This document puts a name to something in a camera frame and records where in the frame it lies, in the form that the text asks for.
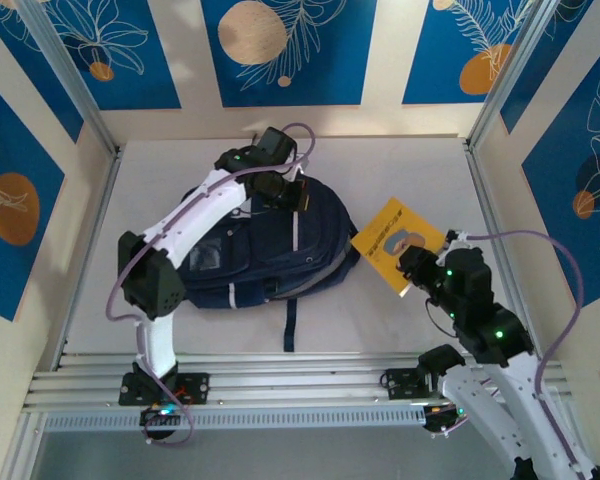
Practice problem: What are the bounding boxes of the yellow book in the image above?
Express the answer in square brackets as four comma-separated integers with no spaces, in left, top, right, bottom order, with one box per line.
[349,196,449,300]

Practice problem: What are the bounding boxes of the navy blue backpack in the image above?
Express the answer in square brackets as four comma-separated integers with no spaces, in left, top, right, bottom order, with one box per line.
[177,132,361,354]

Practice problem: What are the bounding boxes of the blue poster dark circle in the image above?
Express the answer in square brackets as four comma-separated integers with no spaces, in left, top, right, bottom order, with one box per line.
[522,44,600,311]

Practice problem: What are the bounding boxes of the blue poster large cream circle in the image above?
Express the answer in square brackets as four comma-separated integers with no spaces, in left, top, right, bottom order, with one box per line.
[201,0,379,108]

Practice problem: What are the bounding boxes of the black controller board green LED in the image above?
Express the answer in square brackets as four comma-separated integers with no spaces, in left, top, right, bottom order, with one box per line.
[139,403,187,427]
[423,402,474,435]

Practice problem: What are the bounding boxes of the aluminium extrusion base rails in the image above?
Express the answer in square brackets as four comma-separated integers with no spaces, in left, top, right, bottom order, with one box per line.
[22,352,574,416]

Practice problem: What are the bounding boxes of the blue poster small orange circle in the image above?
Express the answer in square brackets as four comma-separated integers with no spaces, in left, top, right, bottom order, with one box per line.
[44,0,183,112]

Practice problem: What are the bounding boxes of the blue poster orange circle fern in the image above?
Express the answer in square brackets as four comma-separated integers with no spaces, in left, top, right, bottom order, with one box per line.
[402,0,534,106]

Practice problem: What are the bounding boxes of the grey acrylic panel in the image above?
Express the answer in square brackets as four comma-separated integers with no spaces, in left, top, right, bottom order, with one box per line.
[29,429,571,480]

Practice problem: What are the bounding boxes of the blue poster peach circle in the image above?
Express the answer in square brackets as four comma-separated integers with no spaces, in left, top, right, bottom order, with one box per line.
[0,0,85,146]

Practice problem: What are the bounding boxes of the blue poster white leaf lines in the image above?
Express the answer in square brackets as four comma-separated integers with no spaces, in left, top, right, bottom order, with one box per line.
[499,0,600,135]

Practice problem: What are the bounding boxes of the blue poster orange circle leaves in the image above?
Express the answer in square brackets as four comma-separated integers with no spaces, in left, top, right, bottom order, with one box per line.
[0,69,67,324]

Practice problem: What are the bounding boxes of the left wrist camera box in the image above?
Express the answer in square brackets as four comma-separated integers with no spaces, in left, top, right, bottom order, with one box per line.
[279,159,307,184]

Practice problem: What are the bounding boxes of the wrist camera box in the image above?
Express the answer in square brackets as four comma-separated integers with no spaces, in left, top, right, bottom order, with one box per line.
[279,159,307,184]
[442,228,470,252]

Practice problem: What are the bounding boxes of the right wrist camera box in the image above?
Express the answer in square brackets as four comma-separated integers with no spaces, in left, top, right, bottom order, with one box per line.
[442,228,470,252]

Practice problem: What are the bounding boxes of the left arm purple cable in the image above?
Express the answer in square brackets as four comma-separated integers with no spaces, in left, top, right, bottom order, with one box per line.
[104,122,316,447]

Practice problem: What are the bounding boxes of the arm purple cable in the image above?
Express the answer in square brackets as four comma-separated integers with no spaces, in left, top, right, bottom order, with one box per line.
[424,228,587,476]
[104,122,316,447]

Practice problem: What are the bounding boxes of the aluminium table side rail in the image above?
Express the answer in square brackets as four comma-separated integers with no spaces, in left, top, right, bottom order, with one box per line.
[463,139,545,360]
[52,147,126,371]

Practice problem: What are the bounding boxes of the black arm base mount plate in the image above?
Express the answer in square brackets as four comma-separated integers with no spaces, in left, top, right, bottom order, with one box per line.
[118,372,211,406]
[382,367,461,401]

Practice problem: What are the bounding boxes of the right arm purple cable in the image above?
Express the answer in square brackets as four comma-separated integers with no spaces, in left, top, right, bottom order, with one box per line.
[424,228,587,476]

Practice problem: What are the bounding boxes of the grey slotted cable duct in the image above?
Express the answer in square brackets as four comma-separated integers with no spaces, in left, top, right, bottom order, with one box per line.
[42,405,429,434]

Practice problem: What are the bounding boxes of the aluminium frame post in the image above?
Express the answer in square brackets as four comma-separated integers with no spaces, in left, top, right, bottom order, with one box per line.
[14,0,121,157]
[467,0,567,151]

